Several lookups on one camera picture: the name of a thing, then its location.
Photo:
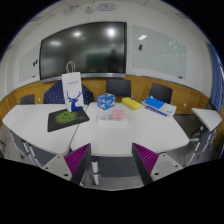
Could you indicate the white whiteboard left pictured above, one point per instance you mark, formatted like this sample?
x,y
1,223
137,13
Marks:
x,y
29,65

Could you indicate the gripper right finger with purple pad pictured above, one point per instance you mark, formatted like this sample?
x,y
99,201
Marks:
x,y
153,166

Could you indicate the blue curtain right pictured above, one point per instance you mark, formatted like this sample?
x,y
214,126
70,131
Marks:
x,y
217,78

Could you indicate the white flat box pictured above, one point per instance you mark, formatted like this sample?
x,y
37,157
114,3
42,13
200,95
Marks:
x,y
107,119

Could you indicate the pink sticky note pad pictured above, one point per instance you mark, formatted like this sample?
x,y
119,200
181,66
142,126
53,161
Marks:
x,y
118,114

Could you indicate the black chair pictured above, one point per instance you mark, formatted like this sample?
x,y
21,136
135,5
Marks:
x,y
161,92
118,87

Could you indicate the blue dotted cushion chair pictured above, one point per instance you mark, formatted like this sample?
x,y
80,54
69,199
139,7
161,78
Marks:
x,y
54,95

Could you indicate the white side table right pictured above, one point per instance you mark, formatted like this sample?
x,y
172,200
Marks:
x,y
210,118

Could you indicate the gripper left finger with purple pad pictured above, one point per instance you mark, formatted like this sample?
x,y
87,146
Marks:
x,y
72,166

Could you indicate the black mouse pad green logo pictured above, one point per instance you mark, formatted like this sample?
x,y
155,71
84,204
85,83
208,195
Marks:
x,y
63,118

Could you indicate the blue tissue box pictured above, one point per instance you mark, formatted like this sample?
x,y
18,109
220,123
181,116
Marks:
x,y
105,101

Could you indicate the grey chair left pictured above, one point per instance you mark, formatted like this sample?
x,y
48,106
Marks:
x,y
27,99

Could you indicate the large black wall screen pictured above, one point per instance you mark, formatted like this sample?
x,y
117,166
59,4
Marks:
x,y
96,49

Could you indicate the yellow flat box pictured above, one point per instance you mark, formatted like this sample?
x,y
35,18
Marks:
x,y
130,103

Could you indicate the white glass whiteboard right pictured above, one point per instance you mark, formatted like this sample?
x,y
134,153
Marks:
x,y
156,51

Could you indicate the black chair right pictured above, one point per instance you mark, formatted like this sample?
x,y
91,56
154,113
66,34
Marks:
x,y
161,92

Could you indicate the white paper bag blue deer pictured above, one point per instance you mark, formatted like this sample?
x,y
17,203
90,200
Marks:
x,y
72,88

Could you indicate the black chair middle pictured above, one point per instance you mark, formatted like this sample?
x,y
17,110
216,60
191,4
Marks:
x,y
118,87

